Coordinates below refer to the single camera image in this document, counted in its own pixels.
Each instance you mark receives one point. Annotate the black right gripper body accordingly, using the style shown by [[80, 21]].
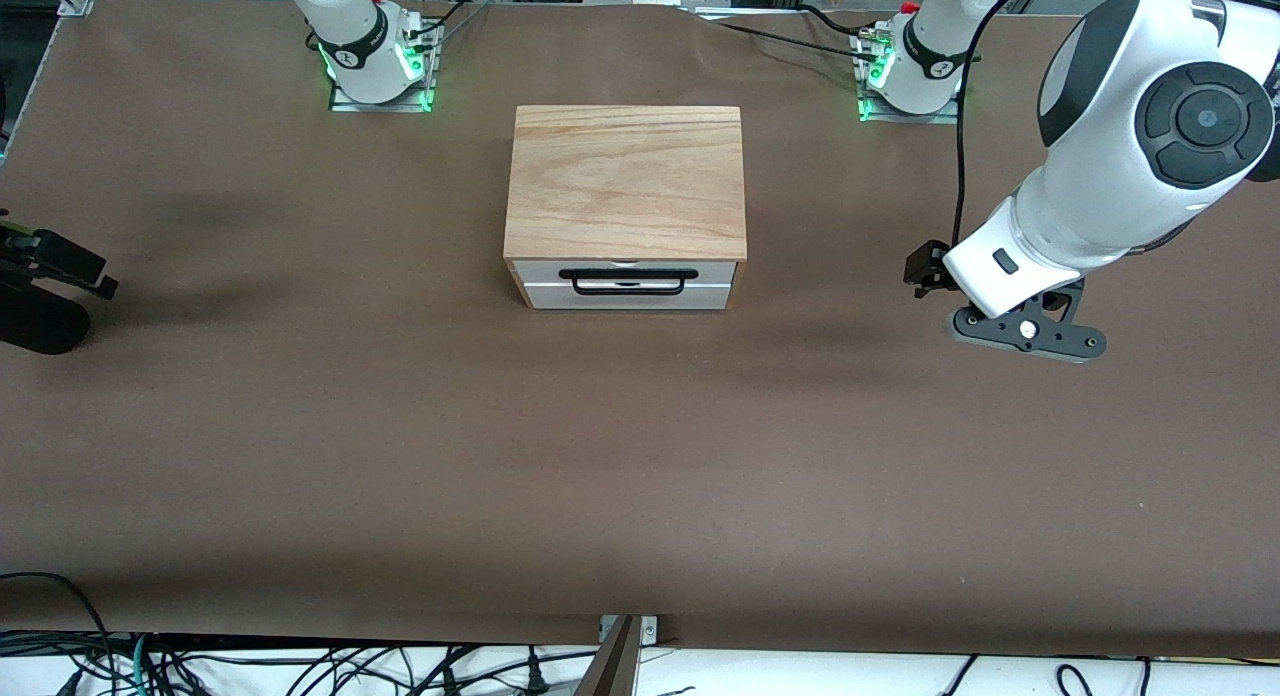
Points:
[[40, 255]]

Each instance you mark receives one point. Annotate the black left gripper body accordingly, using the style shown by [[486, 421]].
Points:
[[926, 267]]

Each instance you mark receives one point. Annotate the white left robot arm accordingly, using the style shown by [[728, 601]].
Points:
[[1100, 196]]

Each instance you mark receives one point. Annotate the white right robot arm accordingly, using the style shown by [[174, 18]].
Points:
[[350, 36]]

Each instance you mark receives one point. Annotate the wooden drawer cabinet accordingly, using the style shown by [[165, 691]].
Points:
[[625, 176]]

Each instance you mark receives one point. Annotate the black cylinder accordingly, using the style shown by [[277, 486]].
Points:
[[40, 326]]

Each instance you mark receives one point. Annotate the brown table cover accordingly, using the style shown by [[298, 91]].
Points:
[[300, 476]]

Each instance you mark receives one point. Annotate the dark metal bar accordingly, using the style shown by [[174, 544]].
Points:
[[612, 666]]

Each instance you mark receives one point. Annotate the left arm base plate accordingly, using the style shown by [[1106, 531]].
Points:
[[900, 118]]

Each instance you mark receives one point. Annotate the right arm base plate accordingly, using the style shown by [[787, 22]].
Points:
[[345, 104]]

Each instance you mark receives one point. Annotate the metal table bracket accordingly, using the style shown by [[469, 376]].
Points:
[[650, 630]]

